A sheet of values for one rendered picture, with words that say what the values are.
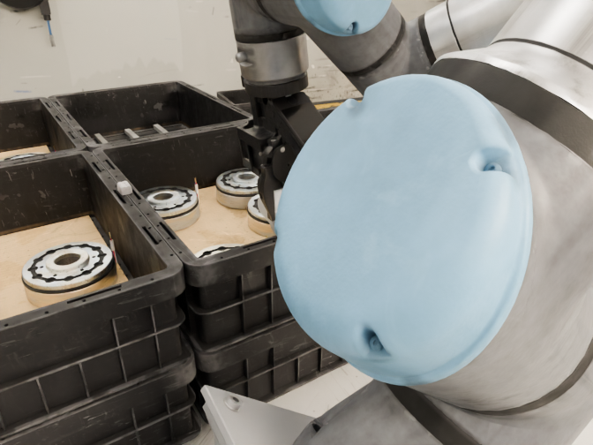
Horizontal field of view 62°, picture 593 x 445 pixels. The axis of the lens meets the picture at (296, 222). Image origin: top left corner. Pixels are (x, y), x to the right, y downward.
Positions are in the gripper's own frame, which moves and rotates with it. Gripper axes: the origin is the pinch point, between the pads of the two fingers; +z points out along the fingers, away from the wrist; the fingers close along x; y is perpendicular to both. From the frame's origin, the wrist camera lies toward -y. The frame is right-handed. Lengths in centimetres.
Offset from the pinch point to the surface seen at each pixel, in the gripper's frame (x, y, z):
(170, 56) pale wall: -96, 328, 44
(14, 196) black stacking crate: 29.3, 30.0, -5.2
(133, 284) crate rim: 22.6, -8.0, -8.9
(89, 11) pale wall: -51, 337, 5
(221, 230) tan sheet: 5.9, 14.1, 3.4
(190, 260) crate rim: 17.0, -7.1, -8.1
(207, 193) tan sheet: 2.2, 27.1, 3.8
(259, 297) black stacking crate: 10.8, -7.4, -0.4
